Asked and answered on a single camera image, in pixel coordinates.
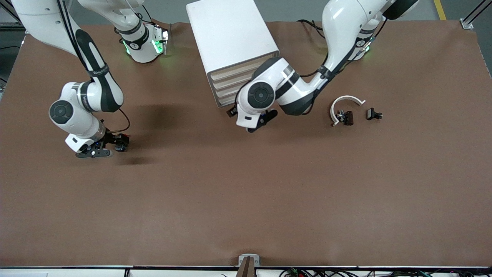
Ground white plastic drawer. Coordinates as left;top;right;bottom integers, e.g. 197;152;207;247
210;58;266;82
211;71;255;90
216;92;239;107
214;82;247;99

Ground white drawer cabinet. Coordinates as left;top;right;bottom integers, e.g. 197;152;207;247
186;0;280;108

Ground brown table mat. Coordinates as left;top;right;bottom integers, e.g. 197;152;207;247
0;20;492;267

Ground white curved plastic piece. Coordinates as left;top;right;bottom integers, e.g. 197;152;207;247
330;95;366;127

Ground dark brown clip component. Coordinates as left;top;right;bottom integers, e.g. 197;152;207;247
336;110;354;126

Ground black right arm wrist cable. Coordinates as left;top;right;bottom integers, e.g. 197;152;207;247
57;0;131;134

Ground black left arm base cable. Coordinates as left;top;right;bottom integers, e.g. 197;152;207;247
297;19;326;39

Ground black arm base cable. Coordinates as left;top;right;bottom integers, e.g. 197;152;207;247
140;5;155;27
297;19;326;39

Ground black right arm base cable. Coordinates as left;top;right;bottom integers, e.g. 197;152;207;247
140;5;155;27

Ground grey metal bracket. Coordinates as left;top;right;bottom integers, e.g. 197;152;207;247
238;254;261;267

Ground aluminium frame rails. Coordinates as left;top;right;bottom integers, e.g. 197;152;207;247
0;0;27;35

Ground brown post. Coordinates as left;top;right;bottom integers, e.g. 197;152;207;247
235;257;256;277

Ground black cable bundle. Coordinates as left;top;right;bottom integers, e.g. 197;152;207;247
278;267;492;277

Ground aluminium profile post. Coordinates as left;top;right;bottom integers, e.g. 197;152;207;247
461;0;492;30

